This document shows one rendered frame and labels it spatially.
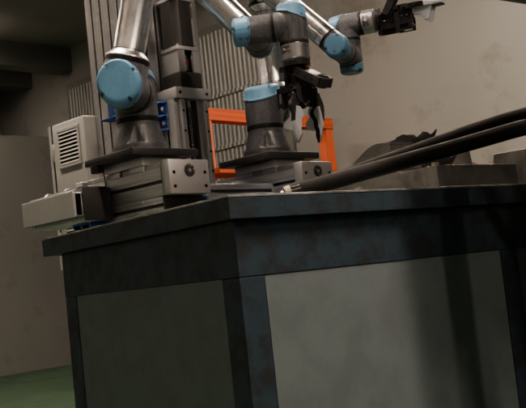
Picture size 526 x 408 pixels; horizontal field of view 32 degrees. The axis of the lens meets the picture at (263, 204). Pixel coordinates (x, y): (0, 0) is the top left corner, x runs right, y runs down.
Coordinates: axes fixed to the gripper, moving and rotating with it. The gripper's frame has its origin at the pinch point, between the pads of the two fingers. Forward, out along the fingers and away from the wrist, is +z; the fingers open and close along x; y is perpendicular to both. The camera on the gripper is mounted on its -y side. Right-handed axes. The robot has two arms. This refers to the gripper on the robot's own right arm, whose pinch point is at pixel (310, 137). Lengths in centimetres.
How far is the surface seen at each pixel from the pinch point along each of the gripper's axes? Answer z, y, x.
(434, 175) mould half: 17, -47, 8
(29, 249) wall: -18, 712, -229
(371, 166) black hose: 16, -56, 35
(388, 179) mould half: 15.6, -33.8, 8.3
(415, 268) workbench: 35, -59, 29
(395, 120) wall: -69, 288, -333
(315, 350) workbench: 47, -59, 55
